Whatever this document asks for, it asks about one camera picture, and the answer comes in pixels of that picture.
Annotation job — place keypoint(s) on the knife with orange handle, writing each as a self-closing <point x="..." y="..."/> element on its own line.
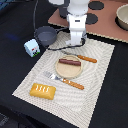
<point x="81" y="57"/>

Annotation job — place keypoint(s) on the fork with orange handle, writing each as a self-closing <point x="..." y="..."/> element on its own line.
<point x="54" y="77"/>

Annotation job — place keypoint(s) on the grey frying pan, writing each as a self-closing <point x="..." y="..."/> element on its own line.
<point x="46" y="35"/>

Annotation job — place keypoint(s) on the pink stove board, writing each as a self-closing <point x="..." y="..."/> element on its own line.
<point x="104" y="27"/>

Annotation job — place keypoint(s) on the round wooden plate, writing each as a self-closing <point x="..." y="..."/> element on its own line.
<point x="66" y="70"/>

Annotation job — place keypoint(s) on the light blue milk carton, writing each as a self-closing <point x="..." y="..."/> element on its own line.
<point x="32" y="47"/>

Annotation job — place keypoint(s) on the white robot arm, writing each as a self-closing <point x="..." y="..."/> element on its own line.
<point x="76" y="17"/>

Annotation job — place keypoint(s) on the beige woven placemat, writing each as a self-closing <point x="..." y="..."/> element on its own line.
<point x="70" y="104"/>

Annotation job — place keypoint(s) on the red-brown sausage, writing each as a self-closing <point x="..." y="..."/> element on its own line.
<point x="70" y="62"/>

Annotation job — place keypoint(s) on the black burner disc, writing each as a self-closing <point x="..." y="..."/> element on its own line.
<point x="96" y="5"/>
<point x="91" y="19"/>

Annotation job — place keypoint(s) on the dark grey cooking pot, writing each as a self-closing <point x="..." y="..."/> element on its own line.
<point x="63" y="12"/>

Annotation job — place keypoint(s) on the beige bowl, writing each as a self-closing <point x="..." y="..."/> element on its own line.
<point x="122" y="16"/>

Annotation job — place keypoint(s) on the yellow toy bread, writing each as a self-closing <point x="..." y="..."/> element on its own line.
<point x="43" y="91"/>

